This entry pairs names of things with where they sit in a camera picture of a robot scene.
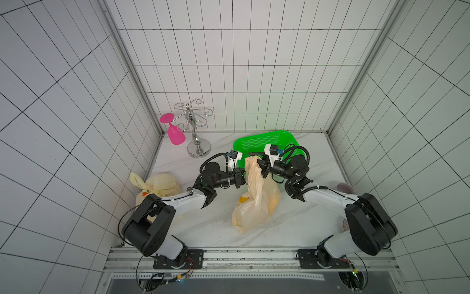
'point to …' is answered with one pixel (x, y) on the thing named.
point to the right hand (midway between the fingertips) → (251, 151)
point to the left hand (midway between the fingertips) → (254, 176)
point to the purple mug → (346, 188)
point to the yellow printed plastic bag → (161, 185)
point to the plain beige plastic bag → (259, 202)
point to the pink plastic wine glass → (175, 134)
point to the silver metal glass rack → (197, 148)
